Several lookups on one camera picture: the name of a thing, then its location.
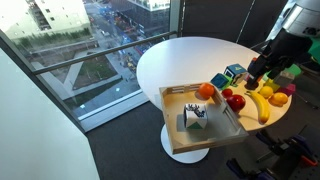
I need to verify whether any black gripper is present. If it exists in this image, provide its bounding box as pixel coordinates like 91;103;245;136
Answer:
247;28;314;84

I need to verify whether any red plastic apple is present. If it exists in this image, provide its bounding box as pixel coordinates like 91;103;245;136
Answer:
226;94;247;113

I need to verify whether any green plastic bowl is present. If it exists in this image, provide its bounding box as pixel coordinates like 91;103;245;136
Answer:
262;63;303;83

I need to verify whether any yellow-green wooden block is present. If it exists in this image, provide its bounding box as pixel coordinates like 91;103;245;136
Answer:
263;78;281;93

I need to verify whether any dark purple plastic plum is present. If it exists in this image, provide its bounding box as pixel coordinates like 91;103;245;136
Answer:
244;79;260;91

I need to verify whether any gray soft cube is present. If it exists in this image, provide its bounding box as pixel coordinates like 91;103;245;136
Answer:
273;70;296;88

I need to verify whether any yellow plastic lemon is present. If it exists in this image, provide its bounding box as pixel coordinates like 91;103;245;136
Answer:
258;85;275;99

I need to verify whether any blue cube with number four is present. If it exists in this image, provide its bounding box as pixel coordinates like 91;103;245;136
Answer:
223;63;248;86

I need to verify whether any magenta wooden block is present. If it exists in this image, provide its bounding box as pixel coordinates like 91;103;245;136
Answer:
276;83;297;98

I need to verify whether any orange-yellow plastic lemon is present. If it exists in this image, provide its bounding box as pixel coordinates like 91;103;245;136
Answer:
268;92;289;108

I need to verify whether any yellow plastic banana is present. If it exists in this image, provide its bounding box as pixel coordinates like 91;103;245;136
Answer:
244;90;272;124

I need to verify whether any green wooden block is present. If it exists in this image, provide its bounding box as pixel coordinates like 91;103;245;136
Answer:
221;73;239;91

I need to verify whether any small red plastic strawberry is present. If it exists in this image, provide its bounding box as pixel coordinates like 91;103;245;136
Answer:
221;88;234;99

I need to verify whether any teal blue wooden block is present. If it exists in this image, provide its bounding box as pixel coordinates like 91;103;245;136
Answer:
210;72;230;90

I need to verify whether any orange plastic fruit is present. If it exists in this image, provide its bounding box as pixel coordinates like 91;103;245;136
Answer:
197;82;216;100

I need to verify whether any wooden tray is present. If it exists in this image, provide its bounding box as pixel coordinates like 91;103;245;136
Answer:
158;82;250;155

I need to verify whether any blue black spring clamp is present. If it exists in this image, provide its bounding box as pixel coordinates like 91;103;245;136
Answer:
255;129;319;168
226;158;278;180

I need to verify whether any white cube with zebra print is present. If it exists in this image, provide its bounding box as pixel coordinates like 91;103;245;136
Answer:
183;102;209;130

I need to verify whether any grey window railing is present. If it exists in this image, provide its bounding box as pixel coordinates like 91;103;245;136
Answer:
32;30;178;76

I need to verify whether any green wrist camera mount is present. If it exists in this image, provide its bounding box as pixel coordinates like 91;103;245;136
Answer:
308;35;320;64

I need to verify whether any white table pedestal base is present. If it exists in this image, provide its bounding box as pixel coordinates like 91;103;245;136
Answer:
160;123;210;164

